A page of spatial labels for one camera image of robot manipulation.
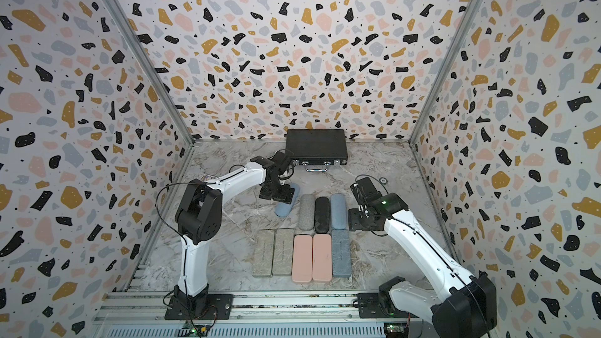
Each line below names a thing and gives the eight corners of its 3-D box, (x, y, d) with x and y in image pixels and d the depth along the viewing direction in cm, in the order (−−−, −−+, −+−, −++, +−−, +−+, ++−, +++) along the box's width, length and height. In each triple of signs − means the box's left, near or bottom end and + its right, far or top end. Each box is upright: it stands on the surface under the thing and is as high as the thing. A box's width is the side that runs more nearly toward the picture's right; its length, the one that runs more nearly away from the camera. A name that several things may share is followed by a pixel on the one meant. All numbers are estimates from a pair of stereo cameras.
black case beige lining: (314, 233, 92) (314, 229, 89) (314, 201, 102) (314, 196, 99) (329, 233, 92) (330, 229, 89) (328, 201, 102) (328, 196, 99)
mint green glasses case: (271, 275, 82) (270, 273, 79) (276, 232, 92) (275, 228, 89) (291, 275, 82) (290, 273, 79) (294, 232, 92) (293, 228, 89)
